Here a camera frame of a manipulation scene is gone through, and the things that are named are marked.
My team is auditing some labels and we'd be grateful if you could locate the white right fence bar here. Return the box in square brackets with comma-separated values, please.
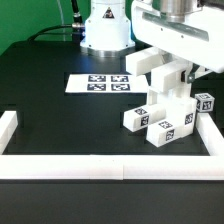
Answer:
[196, 113, 224, 157]

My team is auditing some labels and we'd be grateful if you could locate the black cable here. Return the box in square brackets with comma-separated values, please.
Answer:
[26, 0, 87, 42]

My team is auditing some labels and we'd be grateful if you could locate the white tagged cube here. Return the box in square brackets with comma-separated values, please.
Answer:
[195, 93, 215, 112]

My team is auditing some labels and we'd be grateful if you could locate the white front fence bar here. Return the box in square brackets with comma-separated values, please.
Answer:
[0, 155, 224, 180]

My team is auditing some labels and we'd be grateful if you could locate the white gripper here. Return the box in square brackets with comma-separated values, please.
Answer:
[131, 0, 224, 84]

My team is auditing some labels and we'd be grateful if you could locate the white marker sheet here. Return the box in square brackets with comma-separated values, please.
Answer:
[65, 74, 148, 93]

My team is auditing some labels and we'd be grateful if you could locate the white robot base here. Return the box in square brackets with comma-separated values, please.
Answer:
[80, 0, 135, 57]

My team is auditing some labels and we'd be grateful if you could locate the white chair back frame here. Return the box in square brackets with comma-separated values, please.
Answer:
[126, 47, 193, 92]

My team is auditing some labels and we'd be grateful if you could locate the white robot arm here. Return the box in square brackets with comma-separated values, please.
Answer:
[131, 0, 224, 73]

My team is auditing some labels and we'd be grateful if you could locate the white chair seat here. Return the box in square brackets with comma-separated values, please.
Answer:
[146, 83, 197, 141]

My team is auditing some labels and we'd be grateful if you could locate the white fence bar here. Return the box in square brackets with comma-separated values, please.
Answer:
[0, 111, 18, 155]
[196, 113, 224, 157]
[0, 155, 224, 180]

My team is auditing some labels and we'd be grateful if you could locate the white left fence bar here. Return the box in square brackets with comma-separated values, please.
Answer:
[0, 111, 18, 155]

